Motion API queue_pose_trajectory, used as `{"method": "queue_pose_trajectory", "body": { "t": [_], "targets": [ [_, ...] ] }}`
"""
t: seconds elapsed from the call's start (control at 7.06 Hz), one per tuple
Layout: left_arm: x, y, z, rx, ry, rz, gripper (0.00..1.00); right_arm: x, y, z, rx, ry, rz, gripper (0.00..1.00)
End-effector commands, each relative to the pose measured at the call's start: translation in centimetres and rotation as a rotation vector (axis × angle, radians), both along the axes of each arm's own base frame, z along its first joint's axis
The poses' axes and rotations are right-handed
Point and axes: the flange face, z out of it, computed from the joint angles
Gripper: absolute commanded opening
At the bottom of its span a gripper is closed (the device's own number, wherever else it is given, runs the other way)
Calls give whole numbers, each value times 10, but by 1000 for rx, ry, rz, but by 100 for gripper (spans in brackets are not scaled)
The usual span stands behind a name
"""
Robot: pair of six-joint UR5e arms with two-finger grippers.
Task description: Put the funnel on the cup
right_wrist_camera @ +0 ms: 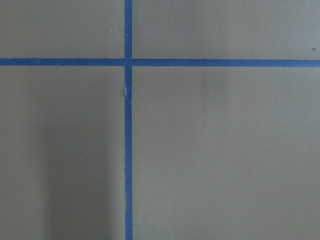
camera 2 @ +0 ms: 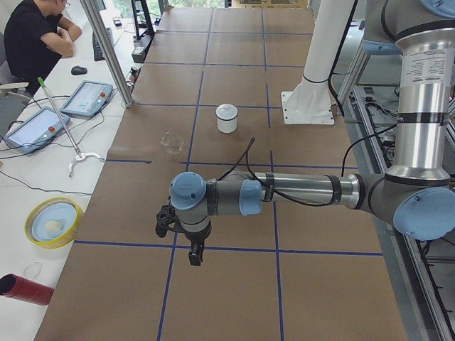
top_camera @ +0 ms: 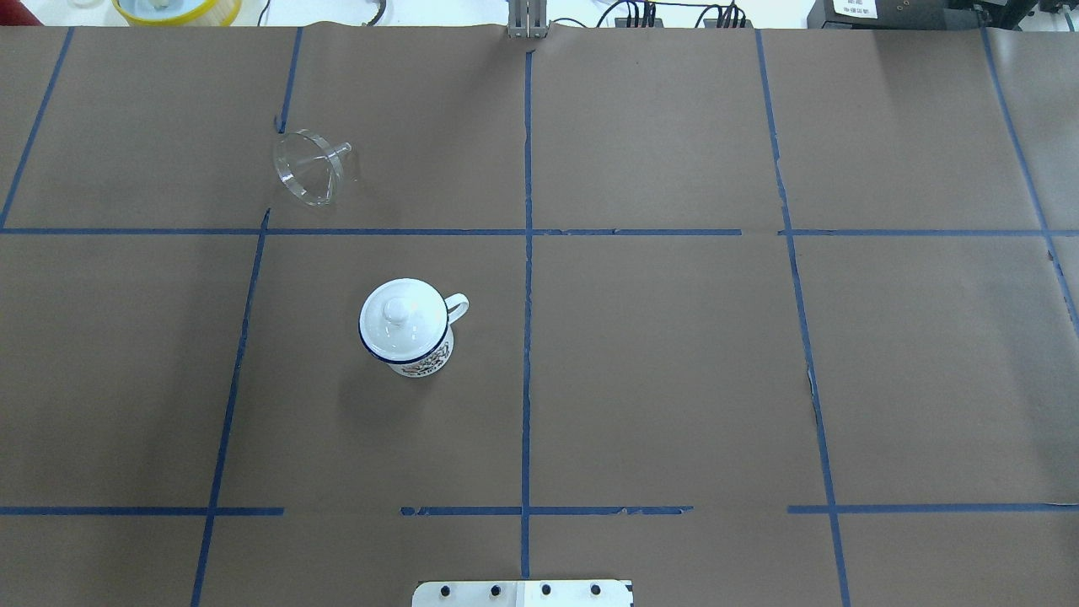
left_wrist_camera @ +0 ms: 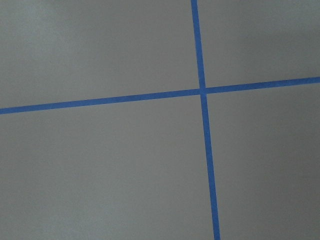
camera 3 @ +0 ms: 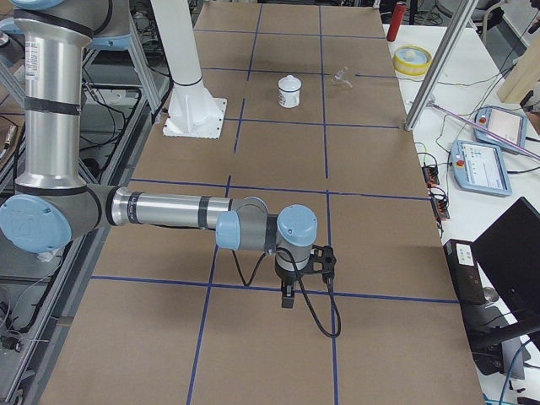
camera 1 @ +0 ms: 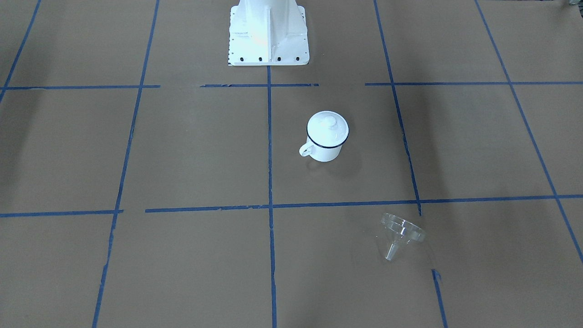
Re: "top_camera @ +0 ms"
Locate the white enamel cup lid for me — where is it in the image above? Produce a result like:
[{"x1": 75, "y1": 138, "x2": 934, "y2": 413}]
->
[{"x1": 357, "y1": 279, "x2": 448, "y2": 364}]

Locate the clear glass funnel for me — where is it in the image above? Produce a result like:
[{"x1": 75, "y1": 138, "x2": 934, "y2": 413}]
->
[{"x1": 272, "y1": 128, "x2": 353, "y2": 207}]

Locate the white enamel cup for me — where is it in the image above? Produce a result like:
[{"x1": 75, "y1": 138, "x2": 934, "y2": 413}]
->
[{"x1": 379, "y1": 293, "x2": 470, "y2": 378}]

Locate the yellow rimmed bowl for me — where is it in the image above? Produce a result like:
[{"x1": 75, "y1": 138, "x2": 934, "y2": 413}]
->
[{"x1": 111, "y1": 0, "x2": 243, "y2": 27}]

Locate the aluminium frame post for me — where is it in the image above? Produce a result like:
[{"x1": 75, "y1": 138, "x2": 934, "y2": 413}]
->
[{"x1": 507, "y1": 0, "x2": 550, "y2": 39}]

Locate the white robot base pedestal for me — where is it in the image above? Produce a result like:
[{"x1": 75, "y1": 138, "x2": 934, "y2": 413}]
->
[{"x1": 411, "y1": 579, "x2": 636, "y2": 606}]

